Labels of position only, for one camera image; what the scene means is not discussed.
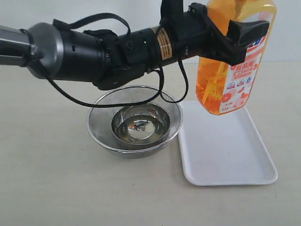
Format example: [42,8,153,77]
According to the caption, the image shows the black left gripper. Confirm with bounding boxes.
[160,2,269,66]

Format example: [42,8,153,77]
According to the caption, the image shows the orange dish soap pump bottle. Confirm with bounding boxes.
[196,0,277,115]

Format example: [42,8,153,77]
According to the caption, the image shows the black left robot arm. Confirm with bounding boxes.
[0,0,269,90]

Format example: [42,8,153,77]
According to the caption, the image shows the small stainless steel bowl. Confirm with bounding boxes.
[111,103,171,150]

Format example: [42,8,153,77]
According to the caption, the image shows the white rectangular plastic tray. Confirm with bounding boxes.
[179,101,278,186]

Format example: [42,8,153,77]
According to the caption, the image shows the steel mesh colander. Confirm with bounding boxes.
[87,85,183,159]

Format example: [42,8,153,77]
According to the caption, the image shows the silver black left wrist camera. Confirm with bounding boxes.
[159,0,183,25]

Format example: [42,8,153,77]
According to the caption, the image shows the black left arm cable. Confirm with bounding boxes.
[20,13,189,108]

